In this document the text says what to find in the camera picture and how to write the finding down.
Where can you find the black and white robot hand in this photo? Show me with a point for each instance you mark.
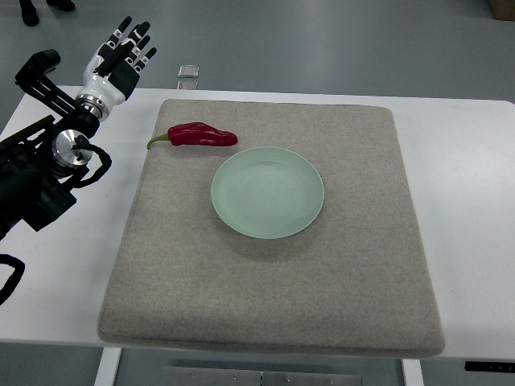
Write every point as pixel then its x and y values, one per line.
pixel 114 70

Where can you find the red chili pepper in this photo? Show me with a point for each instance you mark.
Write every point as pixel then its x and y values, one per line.
pixel 195 134

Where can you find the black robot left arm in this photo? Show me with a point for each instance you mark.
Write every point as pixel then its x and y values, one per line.
pixel 42 163

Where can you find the pale green plate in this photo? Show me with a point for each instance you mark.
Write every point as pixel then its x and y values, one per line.
pixel 267 193

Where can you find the clear floor socket cover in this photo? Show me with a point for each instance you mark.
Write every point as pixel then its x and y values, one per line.
pixel 189 71

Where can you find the white table leg left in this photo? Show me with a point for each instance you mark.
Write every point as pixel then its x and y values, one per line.
pixel 108 366

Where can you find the white table leg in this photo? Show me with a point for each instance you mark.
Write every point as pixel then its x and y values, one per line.
pixel 412 372
pixel 108 366

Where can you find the beige felt mat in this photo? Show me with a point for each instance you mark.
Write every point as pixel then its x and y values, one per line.
pixel 355 282

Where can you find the cardboard box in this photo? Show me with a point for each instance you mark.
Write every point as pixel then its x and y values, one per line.
pixel 503 10

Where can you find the white table leg right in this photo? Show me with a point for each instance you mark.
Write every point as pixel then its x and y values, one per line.
pixel 412 372

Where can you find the black table control panel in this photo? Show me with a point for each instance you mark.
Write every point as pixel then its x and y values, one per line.
pixel 483 366

